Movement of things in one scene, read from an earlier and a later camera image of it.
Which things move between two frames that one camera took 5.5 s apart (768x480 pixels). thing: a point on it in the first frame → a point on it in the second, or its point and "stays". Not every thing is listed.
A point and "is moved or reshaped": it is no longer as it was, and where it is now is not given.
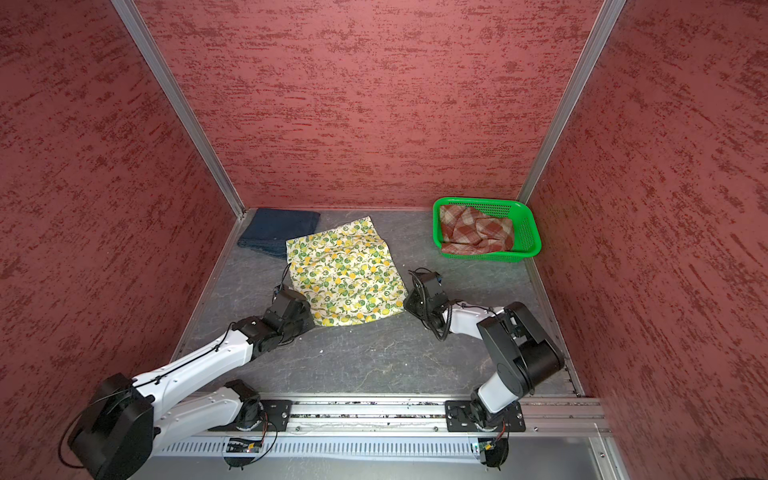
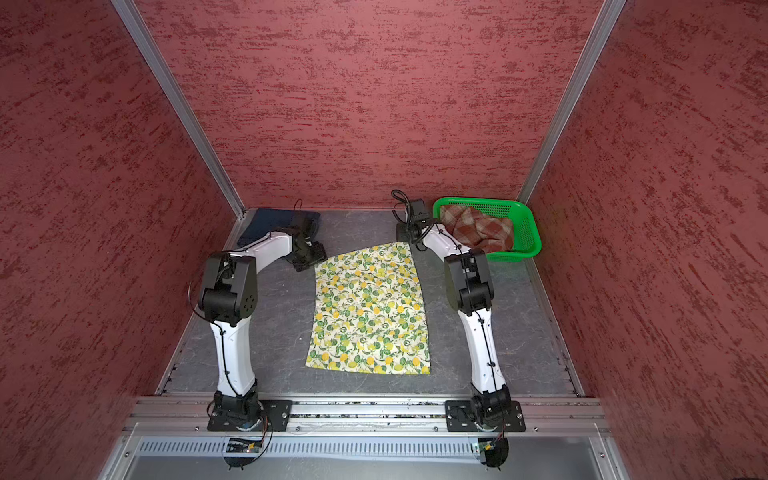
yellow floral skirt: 346,273 is moved or reshaped
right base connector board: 493,451 stays
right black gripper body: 415,304 → 405,231
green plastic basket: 526,238 stays
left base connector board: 239,445 stays
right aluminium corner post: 607,18 stays
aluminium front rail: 412,417 stays
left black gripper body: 303,324 → 311,254
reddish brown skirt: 463,232 stays
